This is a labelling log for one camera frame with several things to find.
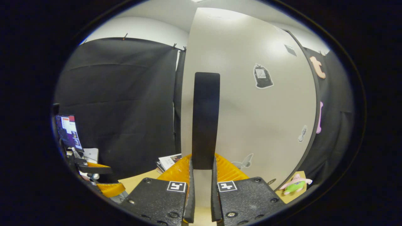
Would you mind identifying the beige cabinet door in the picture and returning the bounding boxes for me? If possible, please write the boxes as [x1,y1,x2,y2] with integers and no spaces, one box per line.
[181,7,317,190]

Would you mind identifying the black cabinet door handle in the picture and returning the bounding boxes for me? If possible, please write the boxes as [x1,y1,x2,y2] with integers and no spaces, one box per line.
[192,72,220,170]

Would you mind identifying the white paper sheet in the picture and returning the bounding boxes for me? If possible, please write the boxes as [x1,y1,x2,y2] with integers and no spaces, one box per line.
[82,148,100,164]

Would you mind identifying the grey cabinet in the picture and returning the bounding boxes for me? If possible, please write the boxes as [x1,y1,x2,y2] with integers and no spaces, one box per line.
[281,28,321,191]

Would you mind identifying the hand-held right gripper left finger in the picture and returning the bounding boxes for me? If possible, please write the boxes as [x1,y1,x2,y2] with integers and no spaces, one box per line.
[120,154,196,225]

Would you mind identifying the pink and green plush toy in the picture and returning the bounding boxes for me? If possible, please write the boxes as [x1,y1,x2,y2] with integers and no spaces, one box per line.
[279,174,313,196]

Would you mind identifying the computer monitor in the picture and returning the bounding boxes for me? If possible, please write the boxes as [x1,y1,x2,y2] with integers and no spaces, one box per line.
[54,114,84,152]

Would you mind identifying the black backdrop cloth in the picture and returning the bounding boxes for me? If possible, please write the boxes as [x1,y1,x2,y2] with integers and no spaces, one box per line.
[53,37,355,189]

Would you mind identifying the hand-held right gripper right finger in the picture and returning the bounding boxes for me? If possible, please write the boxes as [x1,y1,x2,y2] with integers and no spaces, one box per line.
[210,153,287,225]

